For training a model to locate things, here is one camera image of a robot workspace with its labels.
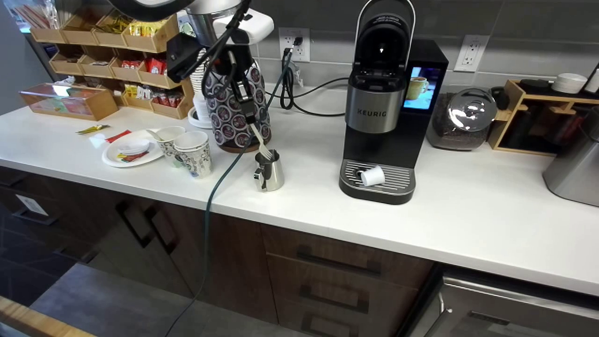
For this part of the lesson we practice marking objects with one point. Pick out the patterned paper cup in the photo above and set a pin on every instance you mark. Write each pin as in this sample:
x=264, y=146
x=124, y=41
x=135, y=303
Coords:
x=167, y=144

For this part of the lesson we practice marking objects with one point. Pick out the white round bowl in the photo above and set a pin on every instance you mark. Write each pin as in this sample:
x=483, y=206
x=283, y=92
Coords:
x=569, y=82

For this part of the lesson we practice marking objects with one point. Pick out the red white packets pile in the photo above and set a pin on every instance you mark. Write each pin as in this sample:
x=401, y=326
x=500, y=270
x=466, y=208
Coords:
x=156, y=64

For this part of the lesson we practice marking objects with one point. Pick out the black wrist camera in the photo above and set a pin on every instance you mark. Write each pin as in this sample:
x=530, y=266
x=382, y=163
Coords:
x=184, y=56

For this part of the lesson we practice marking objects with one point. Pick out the white plastic cup lid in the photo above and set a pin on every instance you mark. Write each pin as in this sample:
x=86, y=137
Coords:
x=133, y=148

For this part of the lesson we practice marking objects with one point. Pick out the wrapped plastic cutlery bundle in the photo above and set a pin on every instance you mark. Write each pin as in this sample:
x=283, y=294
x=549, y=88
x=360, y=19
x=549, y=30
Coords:
x=38, y=15

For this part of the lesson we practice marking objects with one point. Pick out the dark wooden base cabinet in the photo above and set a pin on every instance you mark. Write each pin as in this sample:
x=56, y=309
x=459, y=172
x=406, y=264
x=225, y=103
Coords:
x=249, y=268

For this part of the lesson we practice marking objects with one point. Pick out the yellow sweetener packet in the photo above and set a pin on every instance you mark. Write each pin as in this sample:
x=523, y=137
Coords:
x=94, y=129

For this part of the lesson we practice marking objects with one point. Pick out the white cabinet label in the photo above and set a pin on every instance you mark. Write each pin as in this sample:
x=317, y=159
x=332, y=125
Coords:
x=32, y=204

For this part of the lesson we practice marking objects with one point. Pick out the white wall outlet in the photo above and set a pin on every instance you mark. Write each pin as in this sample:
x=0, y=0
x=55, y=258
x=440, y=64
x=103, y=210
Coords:
x=472, y=52
x=294, y=43

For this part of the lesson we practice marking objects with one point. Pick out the bright yellow packets pile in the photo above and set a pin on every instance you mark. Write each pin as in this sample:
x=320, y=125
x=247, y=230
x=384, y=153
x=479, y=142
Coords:
x=146, y=28

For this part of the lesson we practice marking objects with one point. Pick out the small yellow packets pile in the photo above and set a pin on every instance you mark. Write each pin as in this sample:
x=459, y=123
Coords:
x=131, y=94

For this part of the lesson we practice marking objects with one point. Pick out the silver metal cup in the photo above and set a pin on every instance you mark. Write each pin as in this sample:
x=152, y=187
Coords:
x=270, y=172

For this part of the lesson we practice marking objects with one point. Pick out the white coffee pod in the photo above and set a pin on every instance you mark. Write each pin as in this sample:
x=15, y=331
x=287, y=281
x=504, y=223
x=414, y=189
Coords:
x=373, y=176

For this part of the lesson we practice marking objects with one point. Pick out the wooden condiment bin organizer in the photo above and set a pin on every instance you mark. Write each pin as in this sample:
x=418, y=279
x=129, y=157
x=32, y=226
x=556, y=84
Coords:
x=103, y=65

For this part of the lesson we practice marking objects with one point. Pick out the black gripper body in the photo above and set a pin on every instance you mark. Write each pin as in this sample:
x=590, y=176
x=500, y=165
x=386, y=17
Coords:
x=238, y=71

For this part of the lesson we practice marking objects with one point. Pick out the light wooden board edge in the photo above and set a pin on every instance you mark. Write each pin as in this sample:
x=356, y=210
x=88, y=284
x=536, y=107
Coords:
x=30, y=318

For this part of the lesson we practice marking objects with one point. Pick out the red sauce packet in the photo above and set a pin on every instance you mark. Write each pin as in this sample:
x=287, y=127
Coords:
x=118, y=135

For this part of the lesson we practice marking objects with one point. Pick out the white paper plate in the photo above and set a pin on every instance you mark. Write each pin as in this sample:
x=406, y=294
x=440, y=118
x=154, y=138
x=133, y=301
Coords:
x=114, y=159

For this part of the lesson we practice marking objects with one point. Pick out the black silver Keurig machine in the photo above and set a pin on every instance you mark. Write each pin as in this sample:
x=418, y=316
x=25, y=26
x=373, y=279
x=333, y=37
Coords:
x=386, y=118

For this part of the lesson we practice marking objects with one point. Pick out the coffee pod carousel rack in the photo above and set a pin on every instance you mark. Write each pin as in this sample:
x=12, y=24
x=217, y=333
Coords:
x=225, y=118

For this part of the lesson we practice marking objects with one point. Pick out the silver metal appliance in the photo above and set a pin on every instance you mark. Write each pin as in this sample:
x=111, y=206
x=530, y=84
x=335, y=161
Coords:
x=573, y=170

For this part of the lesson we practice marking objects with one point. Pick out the stainless steel dishwasher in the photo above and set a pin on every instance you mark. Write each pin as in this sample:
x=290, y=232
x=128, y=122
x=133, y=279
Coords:
x=517, y=311

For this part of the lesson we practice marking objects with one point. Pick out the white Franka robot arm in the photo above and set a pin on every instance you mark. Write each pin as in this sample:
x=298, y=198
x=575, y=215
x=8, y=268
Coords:
x=245, y=26

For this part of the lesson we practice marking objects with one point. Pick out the red orange packets pile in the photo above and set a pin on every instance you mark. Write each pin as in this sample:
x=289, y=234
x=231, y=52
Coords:
x=129, y=64

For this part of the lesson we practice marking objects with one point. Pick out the white plastic fork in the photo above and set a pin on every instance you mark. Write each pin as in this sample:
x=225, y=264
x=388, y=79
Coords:
x=262, y=144

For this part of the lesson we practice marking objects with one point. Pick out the small red packets pile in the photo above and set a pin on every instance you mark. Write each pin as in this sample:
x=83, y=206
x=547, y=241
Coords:
x=167, y=97

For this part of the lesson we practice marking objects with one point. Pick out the round silver lidded container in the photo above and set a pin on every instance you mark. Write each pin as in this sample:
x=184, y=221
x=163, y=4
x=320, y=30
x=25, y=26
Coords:
x=463, y=120

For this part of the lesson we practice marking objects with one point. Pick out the clear glass cup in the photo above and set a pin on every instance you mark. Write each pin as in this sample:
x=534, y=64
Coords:
x=195, y=155

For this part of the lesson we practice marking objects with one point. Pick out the dark yellow packets pile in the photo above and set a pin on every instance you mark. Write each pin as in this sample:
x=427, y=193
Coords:
x=113, y=22

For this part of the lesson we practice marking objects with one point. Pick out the wooden countertop rack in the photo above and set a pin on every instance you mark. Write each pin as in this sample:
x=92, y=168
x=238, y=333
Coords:
x=517, y=122

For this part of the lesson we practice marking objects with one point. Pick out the yellow packet on plate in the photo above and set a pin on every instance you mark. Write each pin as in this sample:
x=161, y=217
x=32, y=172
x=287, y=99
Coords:
x=128, y=157

